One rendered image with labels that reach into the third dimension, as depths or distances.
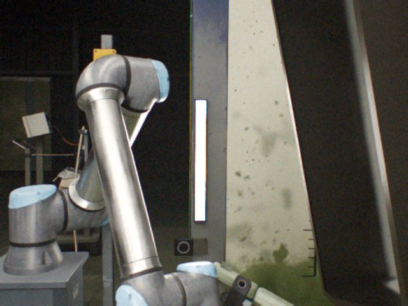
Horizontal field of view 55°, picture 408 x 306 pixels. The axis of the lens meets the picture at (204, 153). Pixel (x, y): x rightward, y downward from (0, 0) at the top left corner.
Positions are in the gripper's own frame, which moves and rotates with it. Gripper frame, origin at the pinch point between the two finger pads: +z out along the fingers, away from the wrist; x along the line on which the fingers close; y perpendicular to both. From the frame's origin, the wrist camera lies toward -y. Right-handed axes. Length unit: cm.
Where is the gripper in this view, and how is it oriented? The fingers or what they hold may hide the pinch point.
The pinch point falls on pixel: (242, 295)
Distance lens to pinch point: 126.5
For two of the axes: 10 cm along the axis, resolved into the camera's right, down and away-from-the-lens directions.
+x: 8.6, 3.9, -3.4
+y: -3.9, 9.2, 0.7
